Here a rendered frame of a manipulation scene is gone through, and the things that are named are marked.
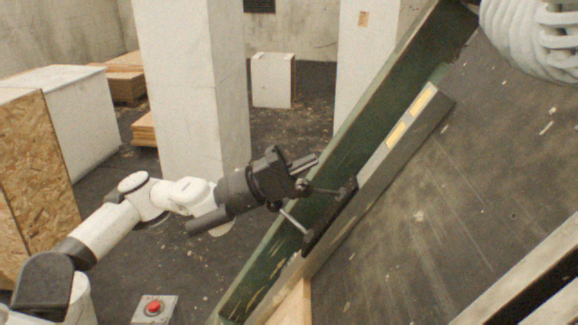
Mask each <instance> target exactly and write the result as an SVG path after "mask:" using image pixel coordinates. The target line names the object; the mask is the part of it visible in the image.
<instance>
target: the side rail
mask: <svg viewBox="0 0 578 325"><path fill-rule="evenodd" d="M479 22H480V16H479V15H478V14H477V13H475V12H474V11H472V10H471V9H470V8H469V7H468V6H466V5H465V4H463V3H462V2H459V3H458V2H456V1H455V0H428V1H427V2H426V3H425V5H424V7H423V8H422V10H421V11H420V13H419V14H418V15H417V17H416V18H415V20H414V22H413V23H412V25H411V26H410V27H409V29H408V30H406V32H405V34H404V35H403V37H402V38H401V39H400V41H399V42H398V44H397V45H396V47H395V48H394V49H393V50H392V52H391V53H390V55H389V56H388V58H387V61H386V62H385V63H384V65H383V66H382V68H381V69H380V71H379V72H378V74H377V75H376V77H375V78H374V79H373V80H372V82H371V83H370V85H369V86H368V88H367V89H366V91H364V92H363V94H362V95H361V97H360V99H359V101H358V102H357V104H356V105H355V107H353V109H352V110H351V112H350V113H349V115H348V116H347V118H346V119H345V121H344V122H343V124H342V125H341V126H340V128H339V130H338V131H337V133H336V134H335V136H334V137H333V138H332V140H331V142H330V143H329V145H328V146H327V148H326V149H325V150H323V152H322V154H321V155H320V157H319V158H318V164H317V165H315V166H313V167H312V168H311V169H310V171H309V172H308V173H307V176H306V177H305V179H307V180H309V181H310V182H311V183H312V185H313V187H314V188H317V189H323V190H334V191H339V189H340V188H341V187H343V186H344V184H345V183H346V182H347V180H348V179H349V178H350V176H351V175H354V176H357V175H358V173H359V171H360V170H361V169H362V167H363V166H364V165H366V163H367V162H368V160H369V159H370V158H371V157H372V155H373V154H374V153H375V151H376V150H377V149H378V147H379V146H380V145H381V144H382V143H383V142H384V140H385V139H386V138H387V135H388V134H389V132H390V131H391V130H392V128H393V127H394V126H395V125H396V123H397V122H398V120H399V119H400V118H401V116H402V115H403V114H404V113H405V111H407V110H408V108H409V107H410V106H411V105H412V104H413V103H414V101H415V100H416V97H417V96H418V95H419V94H420V92H421V87H422V86H423V84H424V83H425V81H426V80H427V79H428V77H429V76H430V75H431V73H432V72H433V71H434V69H435V68H436V67H437V65H438V64H439V63H440V62H445V63H447V64H448V65H449V64H451V63H452V61H453V60H454V59H455V56H456V55H457V54H458V53H459V51H460V50H461V48H462V47H463V46H464V44H465V43H466V42H467V41H468V40H469V39H470V37H471V36H472V35H473V34H474V32H475V31H476V30H477V28H478V27H479V26H480V25H479ZM334 198H335V196H331V195H325V194H318V193H313V194H312V195H311V196H310V197H309V198H307V199H299V198H298V199H295V200H289V202H288V203H287V205H286V206H285V208H284V209H285V210H286V211H287V213H288V214H289V215H290V216H291V217H292V218H294V219H295V220H296V221H297V222H298V223H299V224H300V225H302V226H303V227H304V228H305V229H306V230H307V231H308V230H309V229H311V228H312V226H313V225H314V224H315V222H316V221H317V220H318V218H319V217H320V216H321V214H322V213H324V210H326V209H327V207H328V206H329V205H330V203H331V202H332V200H333V199H334ZM304 236H305V234H304V233H303V232H302V231H301V230H300V229H298V228H297V227H296V226H295V225H294V224H293V223H292V222H290V221H289V220H288V219H287V218H286V217H285V216H284V215H283V214H280V215H279V216H278V218H277V219H276V221H275V222H274V224H273V225H272V227H270V229H269V230H268V232H267V233H266V235H265V236H264V238H263V239H262V241H261V242H260V244H259V245H258V247H257V248H256V251H255V252H254V254H253V255H252V256H251V257H250V259H249V260H248V261H247V263H246V265H245V266H244V268H243V269H242V271H240V272H239V273H238V275H237V277H236V278H235V280H234V281H233V283H232V284H231V285H230V287H229V288H228V290H227V292H226V293H225V295H224V296H223V297H222V299H221V300H220V303H219V309H218V315H221V316H223V317H225V318H228V319H230V320H233V321H235V322H237V323H240V324H244V323H245V322H246V320H247V319H248V318H249V316H250V315H251V314H252V312H253V311H254V310H255V308H256V307H257V305H258V304H259V303H260V302H261V301H262V300H263V299H264V297H265V296H266V294H267V293H268V292H269V290H270V289H271V288H272V286H273V284H274V283H275V281H276V280H277V279H278V277H279V276H280V271H281V269H282V268H284V266H285V265H286V264H287V263H288V261H289V260H290V259H291V257H292V256H293V255H294V253H297V254H298V253H299V252H300V250H301V242H302V240H303V237H304Z"/></svg>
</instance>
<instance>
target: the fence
mask: <svg viewBox="0 0 578 325"><path fill-rule="evenodd" d="M427 88H429V89H430V90H431V91H432V94H431V95H430V96H429V97H428V99H427V100H426V101H425V103H424V104H423V105H422V107H421V108H420V109H419V111H418V112H417V113H416V114H415V116H412V114H411V113H410V110H411V109H412V107H413V106H414V105H415V103H416V102H417V101H418V99H419V98H420V97H421V95H422V94H423V93H424V91H425V90H426V89H427ZM455 103H456V101H455V100H454V99H453V98H452V96H451V95H450V94H447V93H446V92H445V91H443V90H442V89H440V88H438V87H436V86H435V85H434V84H433V83H431V82H430V81H429V82H428V83H427V84H426V85H425V87H424V88H423V90H422V91H421V92H420V94H419V95H418V96H417V97H416V100H415V101H414V103H413V104H412V105H411V106H410V107H409V108H408V110H407V111H405V113H404V114H403V115H402V116H401V118H400V119H399V120H398V122H397V123H396V125H395V126H394V127H393V128H392V130H391V131H390V132H389V134H388V135H387V138H386V139H385V140H384V142H383V143H382V144H381V145H380V146H379V147H378V149H377V150H376V151H375V153H374V154H373V155H372V157H371V158H370V159H369V160H368V162H367V163H366V165H364V166H363V167H362V169H361V170H360V171H359V173H358V175H357V176H356V177H357V181H358V185H359V190H358V191H357V193H356V194H355V195H354V196H353V198H352V199H351V200H350V202H349V203H348V204H347V206H346V207H345V208H344V209H343V211H342V212H341V214H340V215H339V216H338V217H337V219H336V220H335V221H334V222H333V224H332V225H331V227H330V228H329V229H328V230H327V232H326V233H325V234H324V235H322V237H321V238H320V240H319V241H318V242H317V243H316V245H315V246H314V247H313V249H312V251H311V252H310V254H309V255H308V256H306V258H302V257H301V250H300V252H299V253H298V254H297V256H296V257H295V258H294V260H293V261H292V262H291V263H290V264H289V265H288V267H287V268H286V269H285V271H284V272H283V273H281V275H280V276H279V277H278V279H277V280H276V281H275V283H274V284H273V286H272V288H271V289H270V290H269V292H268V293H267V294H266V296H265V297H264V299H263V300H262V301H261V302H260V303H259V304H258V305H257V307H256V308H255V310H254V311H253V312H252V314H251V315H250V316H249V318H248V319H247V320H246V322H245V323H244V324H243V325H265V323H266V322H267V321H268V319H269V318H270V317H271V316H272V314H273V313H274V312H275V311H276V309H277V308H278V307H279V306H280V304H281V303H282V302H284V300H285V299H286V298H287V297H288V295H289V294H290V293H291V292H292V290H293V289H294V288H295V286H296V285H297V284H298V283H299V281H300V280H301V279H302V278H303V277H305V278H307V279H309V280H310V279H311V278H312V277H313V276H314V274H315V273H316V272H317V271H318V269H319V268H320V267H321V266H322V264H324V263H325V262H326V261H327V260H328V258H329V257H330V256H331V254H332V253H333V252H334V251H335V250H336V247H337V246H338V245H339V244H340V242H341V241H342V240H343V239H344V237H345V236H347V235H348V233H349V232H350V231H351V230H352V228H353V227H354V226H355V225H356V224H357V222H358V221H359V220H360V218H361V217H362V216H363V215H364V214H366V211H367V210H368V209H369V207H370V206H371V205H372V204H373V203H374V201H375V200H376V199H377V198H378V196H379V195H380V194H381V193H382V191H383V190H384V189H385V188H386V187H387V185H388V184H389V183H390V182H391V181H392V180H393V179H394V178H395V176H396V174H397V173H398V171H399V170H400V169H401V168H402V167H403V165H404V164H405V163H407V161H408V160H409V159H410V158H411V157H412V155H413V154H414V153H415V151H416V150H417V149H418V148H419V147H420V145H421V144H422V143H423V142H424V140H425V139H426V138H427V137H428V135H429V134H430V133H431V132H432V131H433V129H434V128H435V127H436V125H437V124H438V123H439V122H440V121H441V119H442V118H443V117H444V115H445V114H446V113H447V112H448V111H450V109H451V108H452V107H453V106H454V104H455ZM401 121H403V123H404V124H405V125H406V126H405V128H404V129H403V130H402V132H401V133H400V134H399V135H398V138H397V139H396V140H395V141H394V142H393V143H392V145H391V146H390V147H389V149H388V147H387V144H386V141H387V139H388V138H389V137H390V135H391V134H392V133H393V131H394V130H395V129H396V127H397V126H398V125H399V123H400V122H401Z"/></svg>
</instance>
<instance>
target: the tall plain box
mask: <svg viewBox="0 0 578 325"><path fill-rule="evenodd" d="M132 6H133V10H134V16H135V26H136V30H137V36H138V41H139V46H140V51H141V56H142V62H143V67H144V76H145V81H146V83H147V84H146V87H147V93H148V98H149V103H150V108H151V113H152V119H153V123H154V132H155V139H156V143H157V149H158V153H159V159H161V164H162V169H163V179H164V180H165V181H173V182H177V181H179V180H181V179H183V178H186V177H192V178H197V179H203V180H205V181H206V182H207V183H210V182H213V183H214V184H216V185H217V184H218V180H219V179H221V178H223V177H225V176H227V175H228V174H229V173H232V172H234V171H235V169H236V168H239V169H242V168H244V167H246V166H248V163H249V161H250V160H251V158H252V157H251V141H250V124H249V108H248V92H247V64H246V62H247V56H246V40H245V25H244V7H243V0H132Z"/></svg>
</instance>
